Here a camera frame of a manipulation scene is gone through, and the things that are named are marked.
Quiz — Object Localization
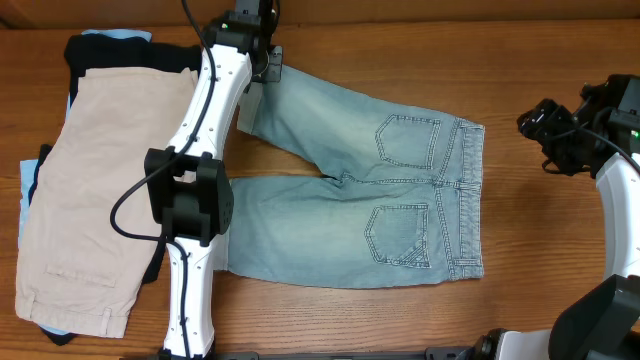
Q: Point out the light blue denim shorts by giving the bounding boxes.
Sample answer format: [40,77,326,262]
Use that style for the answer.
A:
[214,67,485,289]

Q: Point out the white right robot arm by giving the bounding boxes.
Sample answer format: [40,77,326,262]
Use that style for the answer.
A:
[466,74,639,360]

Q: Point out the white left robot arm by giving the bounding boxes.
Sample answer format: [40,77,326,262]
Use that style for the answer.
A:
[144,0,282,359]

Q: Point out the black folded garment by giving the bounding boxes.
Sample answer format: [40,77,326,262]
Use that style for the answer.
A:
[27,34,206,347]

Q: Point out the light blue folded garment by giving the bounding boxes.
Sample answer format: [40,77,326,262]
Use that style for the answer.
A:
[17,29,152,346]

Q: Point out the beige folded shorts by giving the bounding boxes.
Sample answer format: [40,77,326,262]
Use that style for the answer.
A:
[15,68,197,338]

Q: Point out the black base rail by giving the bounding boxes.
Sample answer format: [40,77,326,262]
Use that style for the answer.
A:
[119,328,551,360]

